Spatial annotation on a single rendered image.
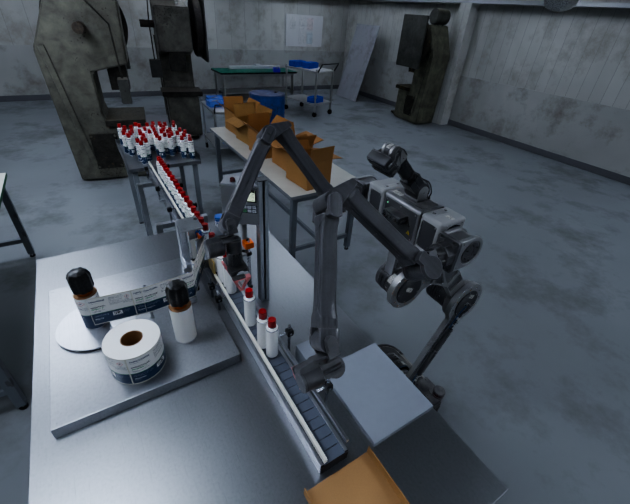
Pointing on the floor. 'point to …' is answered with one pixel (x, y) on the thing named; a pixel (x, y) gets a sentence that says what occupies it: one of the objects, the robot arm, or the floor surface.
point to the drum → (270, 101)
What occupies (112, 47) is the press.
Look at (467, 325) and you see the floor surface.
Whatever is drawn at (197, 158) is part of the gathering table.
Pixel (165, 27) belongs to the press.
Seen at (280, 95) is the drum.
